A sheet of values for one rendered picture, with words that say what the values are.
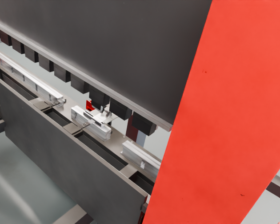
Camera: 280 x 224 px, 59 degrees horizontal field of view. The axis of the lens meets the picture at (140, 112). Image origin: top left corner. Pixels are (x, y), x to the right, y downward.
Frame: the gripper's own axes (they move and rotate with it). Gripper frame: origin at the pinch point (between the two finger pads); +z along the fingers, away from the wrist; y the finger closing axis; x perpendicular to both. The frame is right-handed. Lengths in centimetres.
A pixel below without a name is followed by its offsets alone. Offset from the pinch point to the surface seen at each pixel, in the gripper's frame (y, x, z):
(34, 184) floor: -52, 41, 100
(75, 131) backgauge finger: 3.6, -25.1, 20.0
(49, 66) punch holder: -52, -21, -8
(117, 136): 14.7, 10.3, 10.9
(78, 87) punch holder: -18.1, -20.5, -6.1
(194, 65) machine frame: 83, -112, -24
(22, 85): -93, 1, 20
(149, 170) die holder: 54, -2, 16
